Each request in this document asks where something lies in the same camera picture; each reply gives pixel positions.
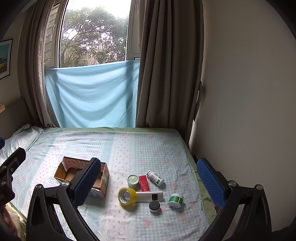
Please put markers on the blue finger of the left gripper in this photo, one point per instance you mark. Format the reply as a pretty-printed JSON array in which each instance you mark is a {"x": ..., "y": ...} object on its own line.
[{"x": 13, "y": 162}]

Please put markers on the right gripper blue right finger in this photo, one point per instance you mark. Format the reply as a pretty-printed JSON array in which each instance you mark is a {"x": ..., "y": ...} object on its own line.
[{"x": 254, "y": 222}]

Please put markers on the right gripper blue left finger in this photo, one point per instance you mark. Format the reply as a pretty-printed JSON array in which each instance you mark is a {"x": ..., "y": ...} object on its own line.
[{"x": 43, "y": 222}]

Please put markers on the green label white jar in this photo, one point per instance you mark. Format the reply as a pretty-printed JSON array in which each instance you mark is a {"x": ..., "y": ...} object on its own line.
[{"x": 176, "y": 200}]

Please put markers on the white pill bottle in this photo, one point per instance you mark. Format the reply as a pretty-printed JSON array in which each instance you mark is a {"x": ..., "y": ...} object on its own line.
[{"x": 155, "y": 178}]

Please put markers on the black lid small jar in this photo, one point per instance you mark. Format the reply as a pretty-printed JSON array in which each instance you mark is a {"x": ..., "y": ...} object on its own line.
[{"x": 154, "y": 206}]

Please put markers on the red small box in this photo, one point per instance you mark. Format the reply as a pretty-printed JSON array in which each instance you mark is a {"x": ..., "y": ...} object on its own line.
[{"x": 144, "y": 186}]

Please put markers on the white remote control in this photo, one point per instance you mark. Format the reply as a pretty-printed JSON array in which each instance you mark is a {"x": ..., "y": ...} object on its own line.
[{"x": 150, "y": 196}]

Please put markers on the pale green lid jar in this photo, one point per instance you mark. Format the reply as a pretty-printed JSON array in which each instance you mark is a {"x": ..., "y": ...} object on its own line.
[{"x": 133, "y": 181}]

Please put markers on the yellow tape roll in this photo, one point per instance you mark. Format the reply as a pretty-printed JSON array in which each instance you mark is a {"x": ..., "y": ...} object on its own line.
[{"x": 127, "y": 196}]

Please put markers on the person left hand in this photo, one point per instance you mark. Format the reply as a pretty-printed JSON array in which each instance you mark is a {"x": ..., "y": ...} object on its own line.
[{"x": 8, "y": 219}]

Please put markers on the green mattress cover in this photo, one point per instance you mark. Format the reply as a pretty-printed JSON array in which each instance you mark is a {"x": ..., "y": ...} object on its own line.
[{"x": 208, "y": 206}]

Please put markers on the pillow in floral case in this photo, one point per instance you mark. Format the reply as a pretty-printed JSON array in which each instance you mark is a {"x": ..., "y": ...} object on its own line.
[{"x": 24, "y": 138}]

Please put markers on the wooden headboard shelf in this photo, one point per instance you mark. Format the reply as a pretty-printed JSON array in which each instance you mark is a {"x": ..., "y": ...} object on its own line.
[{"x": 2, "y": 108}]

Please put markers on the cardboard box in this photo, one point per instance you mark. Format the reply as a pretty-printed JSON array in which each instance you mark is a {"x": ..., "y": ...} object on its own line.
[{"x": 70, "y": 166}]

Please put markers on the checkered floral bed sheet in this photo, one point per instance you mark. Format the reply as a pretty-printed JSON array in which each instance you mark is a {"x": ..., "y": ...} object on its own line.
[{"x": 125, "y": 153}]

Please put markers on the left brown curtain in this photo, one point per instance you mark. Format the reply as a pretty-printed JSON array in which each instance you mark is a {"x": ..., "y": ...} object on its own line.
[{"x": 38, "y": 50}]

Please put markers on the brown curtain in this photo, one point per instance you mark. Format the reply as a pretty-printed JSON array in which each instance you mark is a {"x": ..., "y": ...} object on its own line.
[
  {"x": 38, "y": 50},
  {"x": 171, "y": 54}
]

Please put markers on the light blue hanging cloth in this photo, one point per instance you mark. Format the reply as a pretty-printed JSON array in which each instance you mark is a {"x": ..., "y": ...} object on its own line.
[{"x": 103, "y": 95}]

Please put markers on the right brown curtain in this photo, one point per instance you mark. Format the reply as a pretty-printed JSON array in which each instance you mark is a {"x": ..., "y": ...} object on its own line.
[{"x": 171, "y": 54}]

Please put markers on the framed wall picture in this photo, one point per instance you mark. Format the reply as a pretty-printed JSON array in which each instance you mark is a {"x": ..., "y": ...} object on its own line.
[{"x": 5, "y": 57}]

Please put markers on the window with frame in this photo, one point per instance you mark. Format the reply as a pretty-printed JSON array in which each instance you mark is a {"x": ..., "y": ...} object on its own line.
[{"x": 82, "y": 33}]

